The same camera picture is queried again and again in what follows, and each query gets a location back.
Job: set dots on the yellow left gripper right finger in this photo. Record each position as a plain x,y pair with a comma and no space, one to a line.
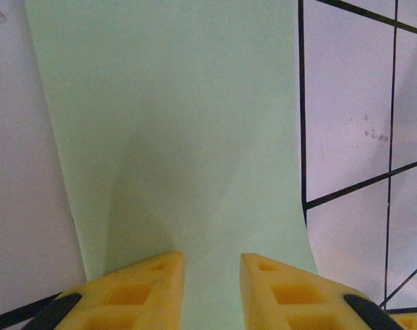
291,302

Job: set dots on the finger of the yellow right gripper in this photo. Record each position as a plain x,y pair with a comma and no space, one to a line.
416,323

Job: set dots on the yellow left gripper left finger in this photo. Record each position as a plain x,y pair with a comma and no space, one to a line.
126,302

